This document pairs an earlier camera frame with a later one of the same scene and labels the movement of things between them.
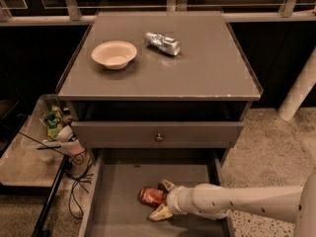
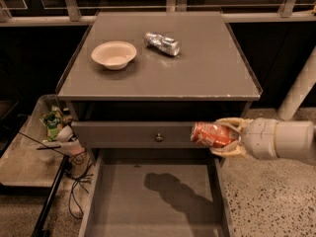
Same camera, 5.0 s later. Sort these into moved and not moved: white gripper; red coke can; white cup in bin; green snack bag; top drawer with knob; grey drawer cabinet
Moved: red coke can; white gripper
Not moved: green snack bag; grey drawer cabinet; top drawer with knob; white cup in bin
